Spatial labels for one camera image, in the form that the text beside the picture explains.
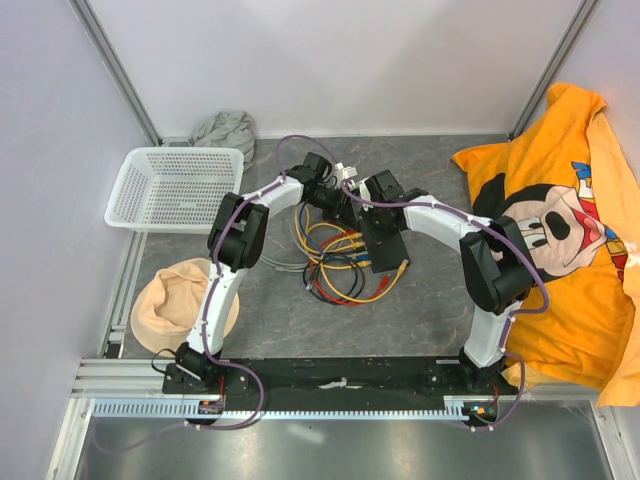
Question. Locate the grey crumpled cloth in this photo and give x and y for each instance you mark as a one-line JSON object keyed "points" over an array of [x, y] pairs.
{"points": [[232, 129]]}

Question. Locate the beige bucket hat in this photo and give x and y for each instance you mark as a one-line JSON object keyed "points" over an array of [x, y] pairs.
{"points": [[189, 302]]}

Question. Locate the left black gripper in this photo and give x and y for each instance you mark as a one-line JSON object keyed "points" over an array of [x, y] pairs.
{"points": [[344, 205]]}

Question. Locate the aluminium frame post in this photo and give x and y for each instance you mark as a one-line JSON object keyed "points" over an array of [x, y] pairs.
{"points": [[93, 27], [568, 40]]}

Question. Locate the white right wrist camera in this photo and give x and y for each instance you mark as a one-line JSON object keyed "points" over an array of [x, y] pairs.
{"points": [[360, 189]]}

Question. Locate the grey slotted cable duct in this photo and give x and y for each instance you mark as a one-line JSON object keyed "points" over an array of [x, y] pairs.
{"points": [[192, 409]]}

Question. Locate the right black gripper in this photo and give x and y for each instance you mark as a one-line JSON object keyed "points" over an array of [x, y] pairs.
{"points": [[368, 217]]}

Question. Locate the left aluminium frame post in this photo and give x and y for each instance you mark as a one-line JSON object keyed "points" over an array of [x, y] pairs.
{"points": [[93, 27]]}

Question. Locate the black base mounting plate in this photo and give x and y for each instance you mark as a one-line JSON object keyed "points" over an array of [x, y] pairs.
{"points": [[421, 382]]}

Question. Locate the black network switch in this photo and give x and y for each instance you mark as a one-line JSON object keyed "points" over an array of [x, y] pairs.
{"points": [[387, 251]]}

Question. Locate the white perforated plastic basket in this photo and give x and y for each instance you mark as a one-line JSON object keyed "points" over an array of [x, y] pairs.
{"points": [[173, 189]]}

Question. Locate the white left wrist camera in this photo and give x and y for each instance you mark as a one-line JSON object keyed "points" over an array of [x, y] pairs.
{"points": [[343, 174]]}

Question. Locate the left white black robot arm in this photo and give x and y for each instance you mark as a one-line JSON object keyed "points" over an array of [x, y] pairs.
{"points": [[236, 242]]}

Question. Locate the orange cartoon print shirt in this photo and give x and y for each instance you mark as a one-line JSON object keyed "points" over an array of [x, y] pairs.
{"points": [[567, 184]]}

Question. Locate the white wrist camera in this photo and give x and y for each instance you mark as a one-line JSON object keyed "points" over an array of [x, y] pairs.
{"points": [[343, 174], [360, 189]]}

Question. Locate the right aluminium frame post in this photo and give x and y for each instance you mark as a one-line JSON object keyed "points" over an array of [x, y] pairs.
{"points": [[568, 40]]}

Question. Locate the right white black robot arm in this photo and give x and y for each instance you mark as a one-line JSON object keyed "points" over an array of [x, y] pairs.
{"points": [[498, 270]]}

